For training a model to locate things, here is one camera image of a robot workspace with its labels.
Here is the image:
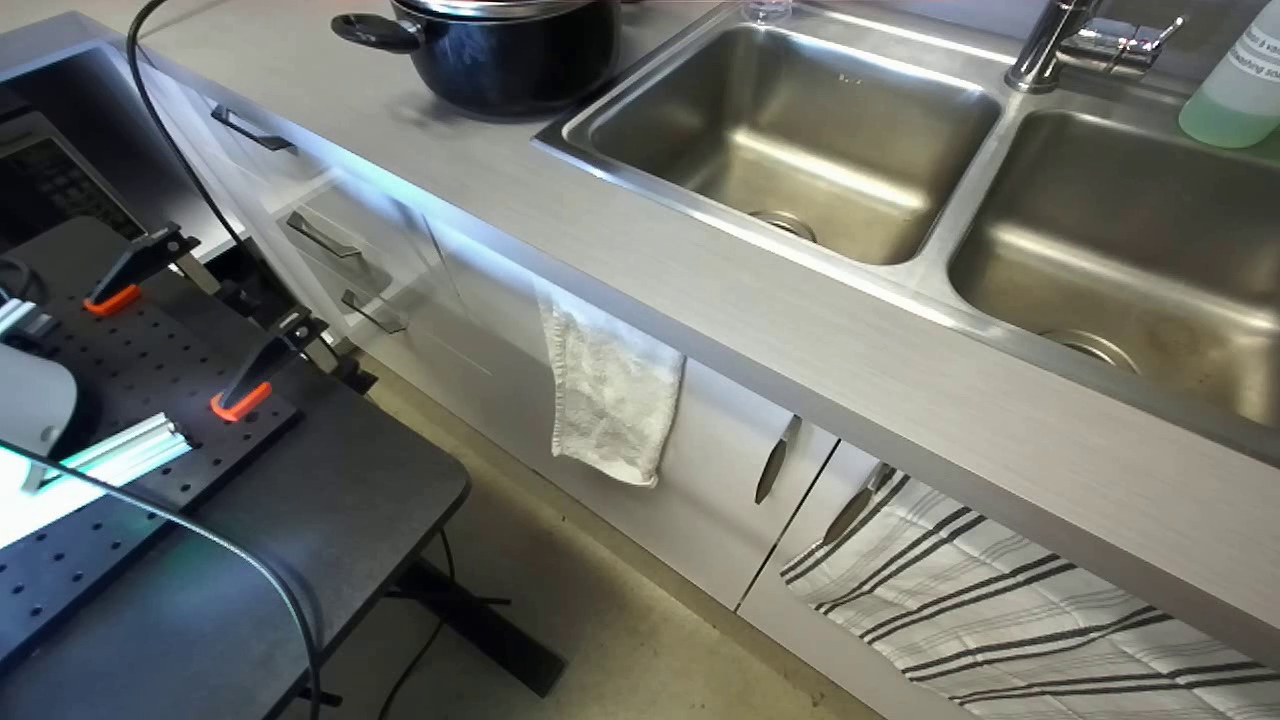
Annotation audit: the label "black robot table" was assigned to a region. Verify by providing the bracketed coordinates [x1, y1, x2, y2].
[0, 215, 571, 720]

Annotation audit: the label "thin grey cable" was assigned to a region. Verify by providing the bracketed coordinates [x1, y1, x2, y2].
[0, 436, 332, 720]

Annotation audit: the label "long black power cable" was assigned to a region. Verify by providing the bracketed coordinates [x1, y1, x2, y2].
[123, 0, 252, 261]

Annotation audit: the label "black clamp with orange handle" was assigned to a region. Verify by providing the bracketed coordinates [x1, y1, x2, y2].
[208, 309, 382, 428]
[79, 223, 225, 319]

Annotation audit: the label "metal cabinet door handle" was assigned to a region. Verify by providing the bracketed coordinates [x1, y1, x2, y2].
[821, 460, 900, 542]
[335, 289, 414, 339]
[286, 209, 373, 273]
[748, 413, 804, 509]

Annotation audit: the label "glass lid with black knob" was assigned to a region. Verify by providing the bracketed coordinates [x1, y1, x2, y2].
[392, 0, 619, 22]

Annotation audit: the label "black cooking pot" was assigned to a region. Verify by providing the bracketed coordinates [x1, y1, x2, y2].
[327, 0, 626, 118]

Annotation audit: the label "metal drawer handle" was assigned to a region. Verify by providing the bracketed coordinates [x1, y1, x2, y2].
[208, 103, 299, 155]

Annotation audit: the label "dark grey built-in appliance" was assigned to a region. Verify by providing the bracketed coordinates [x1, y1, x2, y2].
[0, 11, 247, 262]

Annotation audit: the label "green dish soap bottle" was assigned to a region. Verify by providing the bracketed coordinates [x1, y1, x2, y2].
[1176, 0, 1280, 151]

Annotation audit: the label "aluminium extrusion bar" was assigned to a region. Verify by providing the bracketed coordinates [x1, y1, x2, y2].
[16, 413, 194, 494]

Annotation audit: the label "stainless steel double sink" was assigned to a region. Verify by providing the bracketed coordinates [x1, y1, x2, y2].
[536, 5, 1280, 465]

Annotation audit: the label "grey kitchen base cabinets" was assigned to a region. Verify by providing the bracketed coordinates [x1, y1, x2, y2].
[137, 56, 1280, 720]

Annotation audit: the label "black perforated breadboard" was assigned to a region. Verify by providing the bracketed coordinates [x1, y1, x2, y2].
[0, 262, 304, 671]

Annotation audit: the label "white hanging cloth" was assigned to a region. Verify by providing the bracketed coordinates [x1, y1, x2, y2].
[536, 290, 694, 490]

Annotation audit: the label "striped dish towel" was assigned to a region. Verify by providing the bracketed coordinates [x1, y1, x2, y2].
[777, 465, 1280, 720]

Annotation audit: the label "chrome kitchen faucet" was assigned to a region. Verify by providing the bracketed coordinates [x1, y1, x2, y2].
[1005, 0, 1192, 96]

